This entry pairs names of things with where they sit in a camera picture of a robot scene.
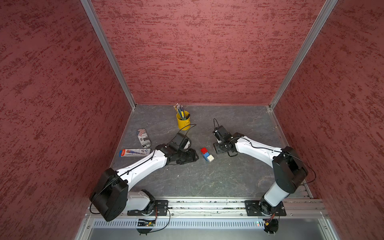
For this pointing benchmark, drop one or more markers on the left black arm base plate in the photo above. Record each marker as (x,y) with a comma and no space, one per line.
(155,208)

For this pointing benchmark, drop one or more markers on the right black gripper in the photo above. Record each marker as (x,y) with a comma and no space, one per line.
(217,150)

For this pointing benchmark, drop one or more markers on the yellow pencil cup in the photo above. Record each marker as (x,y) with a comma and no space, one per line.
(184,124)

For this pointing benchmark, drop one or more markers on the bundle of coloured pencils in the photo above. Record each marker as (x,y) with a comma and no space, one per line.
(180,110)

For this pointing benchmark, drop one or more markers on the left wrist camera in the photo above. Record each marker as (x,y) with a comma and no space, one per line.
(180,143)

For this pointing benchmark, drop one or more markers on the blue red toothpaste box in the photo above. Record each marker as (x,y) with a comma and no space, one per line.
(134,152)

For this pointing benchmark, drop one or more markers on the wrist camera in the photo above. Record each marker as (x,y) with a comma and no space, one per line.
(180,143)
(222,135)

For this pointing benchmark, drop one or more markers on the white lego brick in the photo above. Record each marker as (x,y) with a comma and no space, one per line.
(210,158)

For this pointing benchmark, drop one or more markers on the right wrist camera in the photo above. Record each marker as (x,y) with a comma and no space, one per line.
(222,135)

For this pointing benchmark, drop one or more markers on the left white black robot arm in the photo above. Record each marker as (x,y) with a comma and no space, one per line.
(112,193)

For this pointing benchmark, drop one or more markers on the aluminium front rail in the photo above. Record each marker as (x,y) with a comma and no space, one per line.
(234,208)

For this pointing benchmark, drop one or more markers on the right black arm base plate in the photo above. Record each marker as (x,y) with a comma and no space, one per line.
(252,208)

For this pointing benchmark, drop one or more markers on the long blue lego brick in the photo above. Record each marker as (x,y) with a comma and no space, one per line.
(205,156)

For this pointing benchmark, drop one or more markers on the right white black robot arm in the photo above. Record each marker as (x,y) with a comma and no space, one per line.
(289,170)

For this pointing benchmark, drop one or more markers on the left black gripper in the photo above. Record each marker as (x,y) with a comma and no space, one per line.
(191,157)

